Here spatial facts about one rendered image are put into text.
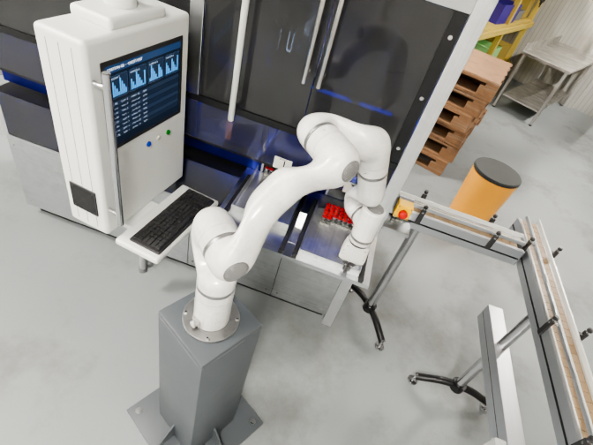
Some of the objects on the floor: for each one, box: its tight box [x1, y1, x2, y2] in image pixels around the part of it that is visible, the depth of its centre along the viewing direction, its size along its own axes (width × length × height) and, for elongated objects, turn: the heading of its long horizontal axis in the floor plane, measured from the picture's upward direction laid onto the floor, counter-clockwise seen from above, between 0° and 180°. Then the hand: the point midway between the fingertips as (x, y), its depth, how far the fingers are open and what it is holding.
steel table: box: [492, 35, 593, 126], centre depth 616 cm, size 70×182×94 cm, turn 121°
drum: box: [449, 157, 522, 222], centre depth 334 cm, size 39×39×62 cm
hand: (346, 267), depth 155 cm, fingers closed, pressing on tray
